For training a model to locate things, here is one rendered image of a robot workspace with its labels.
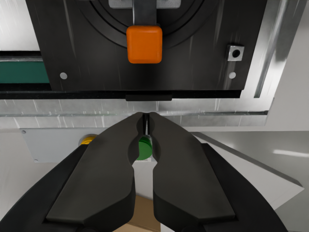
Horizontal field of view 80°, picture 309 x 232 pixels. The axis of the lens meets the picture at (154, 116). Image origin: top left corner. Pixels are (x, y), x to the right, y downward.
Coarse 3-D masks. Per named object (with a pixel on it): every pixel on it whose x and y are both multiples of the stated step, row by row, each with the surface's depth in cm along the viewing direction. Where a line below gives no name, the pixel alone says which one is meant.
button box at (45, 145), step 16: (32, 128) 27; (48, 128) 27; (64, 128) 27; (80, 128) 27; (96, 128) 27; (32, 144) 28; (48, 144) 28; (64, 144) 28; (48, 160) 30; (144, 160) 30
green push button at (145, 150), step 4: (140, 140) 27; (144, 140) 27; (148, 140) 27; (140, 144) 27; (144, 144) 27; (148, 144) 27; (140, 148) 27; (144, 148) 27; (148, 148) 27; (140, 152) 28; (144, 152) 28; (148, 152) 28; (140, 156) 28; (144, 156) 28; (148, 156) 28
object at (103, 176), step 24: (144, 120) 12; (96, 144) 9; (120, 144) 9; (96, 168) 8; (120, 168) 8; (72, 192) 7; (96, 192) 7; (120, 192) 7; (48, 216) 6; (72, 216) 6; (96, 216) 6; (120, 216) 7
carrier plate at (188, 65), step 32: (32, 0) 18; (64, 0) 18; (224, 0) 18; (256, 0) 18; (64, 32) 20; (96, 32) 20; (224, 32) 20; (256, 32) 20; (64, 64) 21; (96, 64) 21; (128, 64) 21; (160, 64) 21; (192, 64) 22; (224, 64) 22
